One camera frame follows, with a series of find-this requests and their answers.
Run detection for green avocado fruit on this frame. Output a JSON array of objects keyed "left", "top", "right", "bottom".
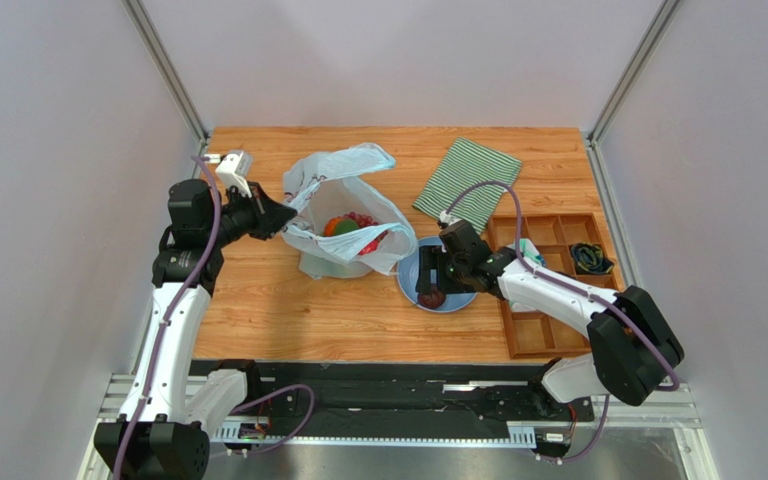
[{"left": 331, "top": 218, "right": 360, "bottom": 237}]

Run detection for orange mini pumpkin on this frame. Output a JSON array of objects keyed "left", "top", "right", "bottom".
[{"left": 322, "top": 216, "right": 344, "bottom": 237}]

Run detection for teal white socks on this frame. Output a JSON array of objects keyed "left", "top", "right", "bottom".
[{"left": 509, "top": 238, "right": 546, "bottom": 267}]

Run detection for green white striped cloth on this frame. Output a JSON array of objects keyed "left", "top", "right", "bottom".
[{"left": 413, "top": 137, "right": 522, "bottom": 227}]

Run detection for purple grape bunch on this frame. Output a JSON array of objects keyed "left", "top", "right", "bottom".
[{"left": 343, "top": 212, "right": 381, "bottom": 234}]

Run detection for blue round plate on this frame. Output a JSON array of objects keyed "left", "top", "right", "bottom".
[{"left": 397, "top": 251, "right": 477, "bottom": 314}]

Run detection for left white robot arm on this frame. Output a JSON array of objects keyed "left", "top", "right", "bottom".
[{"left": 93, "top": 179, "right": 297, "bottom": 479}]

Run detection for wooden compartment tray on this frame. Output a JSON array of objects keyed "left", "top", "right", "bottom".
[{"left": 486, "top": 214, "right": 620, "bottom": 359}]

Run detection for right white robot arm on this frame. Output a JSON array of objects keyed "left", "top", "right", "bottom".
[{"left": 415, "top": 220, "right": 685, "bottom": 406}]

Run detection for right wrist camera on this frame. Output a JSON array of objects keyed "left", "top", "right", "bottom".
[{"left": 437, "top": 210, "right": 460, "bottom": 229}]

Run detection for dark coiled cable bundle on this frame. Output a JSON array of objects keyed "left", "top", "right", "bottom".
[{"left": 568, "top": 242, "right": 615, "bottom": 276}]

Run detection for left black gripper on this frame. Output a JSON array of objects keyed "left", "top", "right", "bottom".
[{"left": 204, "top": 181, "right": 296, "bottom": 249}]

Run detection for dark purple passion fruit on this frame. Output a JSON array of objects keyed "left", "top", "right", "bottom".
[{"left": 417, "top": 289, "right": 447, "bottom": 310}]

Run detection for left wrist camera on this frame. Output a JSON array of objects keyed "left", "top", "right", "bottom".
[{"left": 206, "top": 150, "right": 253, "bottom": 198}]

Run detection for light blue cartoon plastic bag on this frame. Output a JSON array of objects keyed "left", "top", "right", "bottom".
[{"left": 281, "top": 143, "right": 418, "bottom": 279}]

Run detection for red apple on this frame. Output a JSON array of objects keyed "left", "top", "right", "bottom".
[{"left": 358, "top": 239, "right": 380, "bottom": 255}]

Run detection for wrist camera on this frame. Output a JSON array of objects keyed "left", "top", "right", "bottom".
[
  {"left": 206, "top": 150, "right": 253, "bottom": 198},
  {"left": 437, "top": 210, "right": 460, "bottom": 229}
]

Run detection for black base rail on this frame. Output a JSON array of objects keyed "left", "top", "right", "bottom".
[{"left": 187, "top": 359, "right": 598, "bottom": 442}]

